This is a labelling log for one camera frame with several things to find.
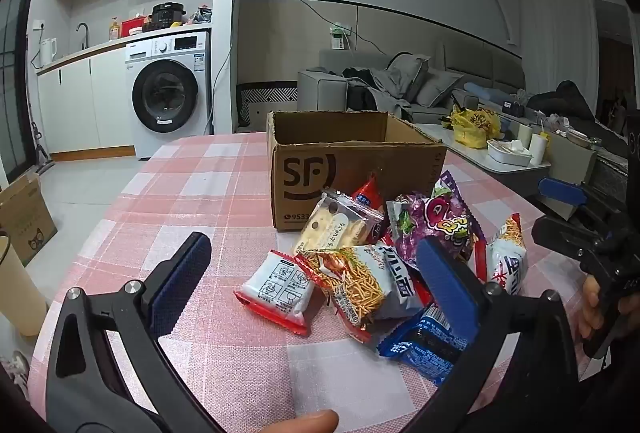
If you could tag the white food container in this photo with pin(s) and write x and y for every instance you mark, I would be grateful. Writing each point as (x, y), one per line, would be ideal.
(507, 153)

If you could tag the crispy noodle snack packet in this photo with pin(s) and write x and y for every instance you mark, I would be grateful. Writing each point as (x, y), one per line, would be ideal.
(360, 283)
(507, 258)

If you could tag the dark clutter pile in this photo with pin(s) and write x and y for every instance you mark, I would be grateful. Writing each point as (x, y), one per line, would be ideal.
(202, 14)

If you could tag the kitchen faucet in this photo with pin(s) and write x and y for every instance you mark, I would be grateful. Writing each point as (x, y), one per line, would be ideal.
(85, 33)

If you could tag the grey pillow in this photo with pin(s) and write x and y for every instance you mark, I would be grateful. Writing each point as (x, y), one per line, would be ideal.
(407, 75)
(437, 88)

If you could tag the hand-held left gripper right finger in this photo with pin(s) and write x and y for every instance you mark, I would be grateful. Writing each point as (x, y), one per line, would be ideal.
(440, 278)

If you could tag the red snack packet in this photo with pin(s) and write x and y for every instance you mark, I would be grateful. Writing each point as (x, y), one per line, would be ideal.
(478, 258)
(369, 195)

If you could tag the wall socket with plug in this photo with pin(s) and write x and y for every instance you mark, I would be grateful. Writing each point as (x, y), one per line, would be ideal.
(337, 37)

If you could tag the black framed glass door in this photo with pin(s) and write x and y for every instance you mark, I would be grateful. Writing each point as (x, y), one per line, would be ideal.
(15, 88)

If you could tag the white curtain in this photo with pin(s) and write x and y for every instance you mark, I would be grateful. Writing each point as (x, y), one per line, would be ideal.
(555, 33)

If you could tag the red box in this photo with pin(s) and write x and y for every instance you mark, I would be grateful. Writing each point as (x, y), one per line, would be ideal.
(134, 27)

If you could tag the grey sofa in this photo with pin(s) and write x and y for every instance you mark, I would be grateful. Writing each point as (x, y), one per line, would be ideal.
(320, 88)

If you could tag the white lower kitchen cabinet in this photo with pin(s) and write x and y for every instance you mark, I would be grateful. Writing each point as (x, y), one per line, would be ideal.
(80, 108)

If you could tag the person's right hand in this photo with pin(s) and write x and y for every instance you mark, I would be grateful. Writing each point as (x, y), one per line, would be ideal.
(589, 308)

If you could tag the clear biscuit packet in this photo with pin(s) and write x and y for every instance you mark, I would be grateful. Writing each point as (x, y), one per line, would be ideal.
(332, 223)

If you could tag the brown cardboard box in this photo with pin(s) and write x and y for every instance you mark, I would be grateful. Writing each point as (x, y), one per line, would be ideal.
(300, 173)

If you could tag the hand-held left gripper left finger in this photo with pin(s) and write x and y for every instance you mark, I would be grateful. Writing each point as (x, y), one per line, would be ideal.
(180, 283)

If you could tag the yellow bottle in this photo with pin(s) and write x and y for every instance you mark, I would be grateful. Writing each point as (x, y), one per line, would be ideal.
(114, 30)

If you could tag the black pressure cooker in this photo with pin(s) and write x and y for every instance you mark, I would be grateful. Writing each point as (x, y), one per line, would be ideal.
(165, 17)

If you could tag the black clothing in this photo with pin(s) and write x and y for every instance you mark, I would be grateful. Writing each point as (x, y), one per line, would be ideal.
(357, 90)

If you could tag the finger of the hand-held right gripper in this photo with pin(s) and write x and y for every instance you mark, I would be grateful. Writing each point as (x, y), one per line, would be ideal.
(560, 190)
(560, 233)

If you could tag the person's left hand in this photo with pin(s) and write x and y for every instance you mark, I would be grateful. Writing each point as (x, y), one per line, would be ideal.
(300, 424)

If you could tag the white paper cup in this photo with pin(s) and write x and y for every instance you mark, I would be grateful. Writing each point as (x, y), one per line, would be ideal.
(538, 150)

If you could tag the white electric kettle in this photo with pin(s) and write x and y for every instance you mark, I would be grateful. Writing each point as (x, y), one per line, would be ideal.
(47, 52)

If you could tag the floor mop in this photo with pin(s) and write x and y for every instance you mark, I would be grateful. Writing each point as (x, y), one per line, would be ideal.
(40, 148)

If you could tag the black jacket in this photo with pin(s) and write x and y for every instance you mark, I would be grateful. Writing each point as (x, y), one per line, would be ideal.
(562, 103)

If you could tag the purple grape candy packet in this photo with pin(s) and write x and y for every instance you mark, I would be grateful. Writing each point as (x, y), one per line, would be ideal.
(440, 218)

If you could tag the black patterned board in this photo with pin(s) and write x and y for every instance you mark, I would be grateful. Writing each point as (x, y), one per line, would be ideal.
(267, 95)

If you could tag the yellow plastic bag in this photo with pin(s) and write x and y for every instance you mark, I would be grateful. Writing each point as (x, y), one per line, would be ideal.
(472, 128)

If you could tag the white red-edged snack packet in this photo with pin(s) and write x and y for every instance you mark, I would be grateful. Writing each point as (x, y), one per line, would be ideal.
(277, 288)

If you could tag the white washing machine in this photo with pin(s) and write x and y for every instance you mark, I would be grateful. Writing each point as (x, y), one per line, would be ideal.
(170, 95)

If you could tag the cardboard box with print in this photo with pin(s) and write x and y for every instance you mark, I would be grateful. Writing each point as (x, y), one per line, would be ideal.
(27, 223)

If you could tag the grey garment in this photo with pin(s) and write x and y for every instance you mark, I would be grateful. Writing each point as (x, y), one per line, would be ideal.
(392, 98)

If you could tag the white coffee table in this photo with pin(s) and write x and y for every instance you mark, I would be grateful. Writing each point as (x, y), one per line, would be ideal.
(470, 158)

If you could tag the white sneaker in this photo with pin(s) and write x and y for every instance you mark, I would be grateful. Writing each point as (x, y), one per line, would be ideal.
(15, 370)

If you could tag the blue snack packet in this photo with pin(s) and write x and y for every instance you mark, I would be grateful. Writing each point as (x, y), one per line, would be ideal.
(415, 348)

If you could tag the blue roll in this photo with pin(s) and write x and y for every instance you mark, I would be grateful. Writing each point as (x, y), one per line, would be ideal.
(487, 92)

